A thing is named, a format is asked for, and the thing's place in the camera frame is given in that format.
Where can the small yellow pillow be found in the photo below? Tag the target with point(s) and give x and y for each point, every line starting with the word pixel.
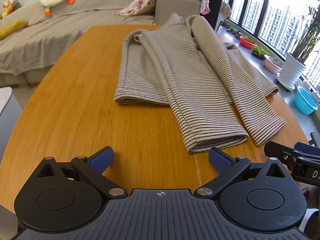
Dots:
pixel 12 27

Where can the striped beige garment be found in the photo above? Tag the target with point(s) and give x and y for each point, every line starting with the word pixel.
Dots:
pixel 175 80

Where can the white potted plant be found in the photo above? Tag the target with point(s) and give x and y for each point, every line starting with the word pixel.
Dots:
pixel 291 70

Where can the small colourful plush toy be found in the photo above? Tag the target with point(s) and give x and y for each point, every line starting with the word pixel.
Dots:
pixel 10 6

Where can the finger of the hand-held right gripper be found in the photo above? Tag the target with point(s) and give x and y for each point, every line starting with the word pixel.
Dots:
pixel 277 151
pixel 307 148

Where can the green plant tray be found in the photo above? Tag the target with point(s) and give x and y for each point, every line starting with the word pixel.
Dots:
pixel 260 52

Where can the white flat panel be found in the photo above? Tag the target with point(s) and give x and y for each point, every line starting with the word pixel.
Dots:
pixel 5 100

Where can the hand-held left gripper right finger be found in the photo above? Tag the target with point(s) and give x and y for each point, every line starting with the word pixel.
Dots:
pixel 221 160

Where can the beige hanging cloth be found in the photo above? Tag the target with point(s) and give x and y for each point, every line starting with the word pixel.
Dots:
pixel 225 10

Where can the small green dish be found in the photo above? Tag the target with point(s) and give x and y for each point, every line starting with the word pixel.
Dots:
pixel 233 30

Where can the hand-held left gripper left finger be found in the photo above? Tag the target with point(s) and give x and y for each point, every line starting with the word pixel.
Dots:
pixel 102 157

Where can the red basin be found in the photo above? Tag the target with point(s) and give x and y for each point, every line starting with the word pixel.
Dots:
pixel 247 42

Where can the blue basin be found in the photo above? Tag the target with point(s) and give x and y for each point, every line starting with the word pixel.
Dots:
pixel 305 102

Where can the pink bowl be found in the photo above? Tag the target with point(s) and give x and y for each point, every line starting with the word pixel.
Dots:
pixel 272 66

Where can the grey sofa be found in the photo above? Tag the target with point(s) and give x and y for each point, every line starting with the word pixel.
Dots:
pixel 75 22

